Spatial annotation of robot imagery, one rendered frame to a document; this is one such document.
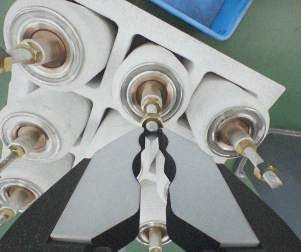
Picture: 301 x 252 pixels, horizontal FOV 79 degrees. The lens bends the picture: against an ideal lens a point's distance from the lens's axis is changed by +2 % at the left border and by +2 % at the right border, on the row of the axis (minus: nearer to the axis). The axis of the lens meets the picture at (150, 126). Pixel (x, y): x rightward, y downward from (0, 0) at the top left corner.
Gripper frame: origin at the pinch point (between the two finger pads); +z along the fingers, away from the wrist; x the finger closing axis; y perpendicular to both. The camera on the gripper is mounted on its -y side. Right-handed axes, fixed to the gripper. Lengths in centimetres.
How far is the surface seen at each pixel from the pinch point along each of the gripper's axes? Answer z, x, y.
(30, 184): 9.0, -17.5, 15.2
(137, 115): 9.1, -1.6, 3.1
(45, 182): 10.0, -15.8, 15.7
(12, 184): 9.0, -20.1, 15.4
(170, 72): 9.0, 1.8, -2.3
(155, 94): 6.7, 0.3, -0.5
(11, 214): 5.9, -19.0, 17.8
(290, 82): 34.5, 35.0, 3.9
